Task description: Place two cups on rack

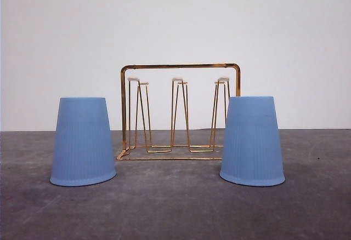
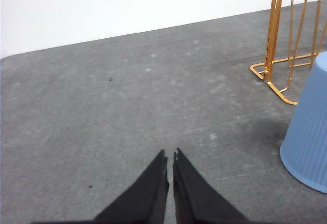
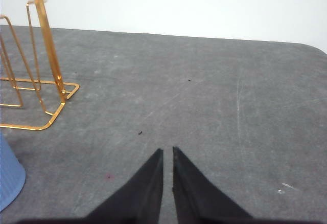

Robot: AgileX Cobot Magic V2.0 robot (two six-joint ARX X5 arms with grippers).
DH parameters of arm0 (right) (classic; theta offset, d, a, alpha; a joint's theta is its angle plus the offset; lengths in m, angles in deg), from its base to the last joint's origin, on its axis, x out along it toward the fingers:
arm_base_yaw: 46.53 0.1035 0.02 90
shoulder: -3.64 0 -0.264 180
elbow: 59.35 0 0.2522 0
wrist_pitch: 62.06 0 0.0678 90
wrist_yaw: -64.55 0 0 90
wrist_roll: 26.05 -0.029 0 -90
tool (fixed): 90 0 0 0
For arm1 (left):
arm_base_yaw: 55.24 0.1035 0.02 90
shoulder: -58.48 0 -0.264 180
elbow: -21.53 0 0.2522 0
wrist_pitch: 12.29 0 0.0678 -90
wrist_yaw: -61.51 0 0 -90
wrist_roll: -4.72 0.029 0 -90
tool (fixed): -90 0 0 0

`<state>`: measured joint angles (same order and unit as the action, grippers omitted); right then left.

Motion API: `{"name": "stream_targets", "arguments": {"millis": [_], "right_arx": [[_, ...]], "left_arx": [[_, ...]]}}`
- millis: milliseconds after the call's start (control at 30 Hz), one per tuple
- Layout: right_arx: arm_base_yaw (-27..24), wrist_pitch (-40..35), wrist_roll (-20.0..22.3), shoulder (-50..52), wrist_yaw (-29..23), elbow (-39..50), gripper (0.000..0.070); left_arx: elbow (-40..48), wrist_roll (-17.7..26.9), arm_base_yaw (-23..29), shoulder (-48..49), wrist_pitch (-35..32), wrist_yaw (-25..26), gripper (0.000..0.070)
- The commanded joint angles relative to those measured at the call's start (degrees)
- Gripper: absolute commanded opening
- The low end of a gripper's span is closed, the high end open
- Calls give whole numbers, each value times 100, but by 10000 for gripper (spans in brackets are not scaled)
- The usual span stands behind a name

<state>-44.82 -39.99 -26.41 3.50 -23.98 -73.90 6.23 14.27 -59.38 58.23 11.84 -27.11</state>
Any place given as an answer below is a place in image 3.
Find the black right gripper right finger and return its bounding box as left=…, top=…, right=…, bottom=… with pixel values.
left=172, top=147, right=253, bottom=224

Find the gold wire cup rack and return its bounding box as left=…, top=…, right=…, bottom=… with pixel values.
left=0, top=0, right=79, bottom=131

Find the blue ribbed cup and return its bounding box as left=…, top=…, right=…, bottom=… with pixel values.
left=0, top=131, right=27, bottom=211

